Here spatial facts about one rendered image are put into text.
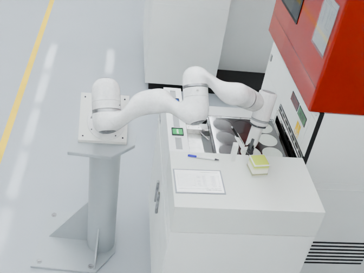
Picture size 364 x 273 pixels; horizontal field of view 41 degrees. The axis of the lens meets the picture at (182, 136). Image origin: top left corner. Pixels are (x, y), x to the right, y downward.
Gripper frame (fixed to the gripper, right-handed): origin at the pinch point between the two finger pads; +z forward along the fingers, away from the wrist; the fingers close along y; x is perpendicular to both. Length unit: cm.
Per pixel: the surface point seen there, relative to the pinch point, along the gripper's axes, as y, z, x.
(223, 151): -0.4, 2.2, -11.9
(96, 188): 2, 43, -71
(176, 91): -25, -13, -49
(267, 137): -21.3, -5.5, 4.8
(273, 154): -10.2, -1.5, 10.3
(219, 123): -20.1, -5.0, -20.7
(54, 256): -3, 95, -89
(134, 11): -328, -22, -202
